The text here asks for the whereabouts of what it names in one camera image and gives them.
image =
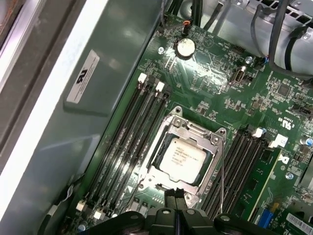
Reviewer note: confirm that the green motherboard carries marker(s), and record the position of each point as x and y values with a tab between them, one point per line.
207	80

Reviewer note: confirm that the grey open PC case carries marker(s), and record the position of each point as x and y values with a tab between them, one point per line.
85	147

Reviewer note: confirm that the RAM slot with white latches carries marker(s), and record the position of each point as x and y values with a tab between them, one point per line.
111	142
128	151

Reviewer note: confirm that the silver CPU chip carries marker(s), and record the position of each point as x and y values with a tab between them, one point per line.
179	159

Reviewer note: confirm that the RAM slot with black latches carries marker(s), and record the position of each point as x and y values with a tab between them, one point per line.
138	153
119	146

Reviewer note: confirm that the CPU socket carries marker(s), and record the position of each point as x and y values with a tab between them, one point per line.
177	110

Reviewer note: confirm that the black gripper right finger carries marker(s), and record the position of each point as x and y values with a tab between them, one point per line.
193	220

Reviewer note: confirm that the grey metal disk bay cage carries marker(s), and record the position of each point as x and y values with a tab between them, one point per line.
239	29

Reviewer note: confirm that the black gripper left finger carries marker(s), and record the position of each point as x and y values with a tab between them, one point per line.
161	220

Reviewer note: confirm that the white certification sticker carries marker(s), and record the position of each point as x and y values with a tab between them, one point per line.
83	76

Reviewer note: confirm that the silver coin cell battery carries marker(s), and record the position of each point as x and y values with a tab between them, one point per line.
185	47

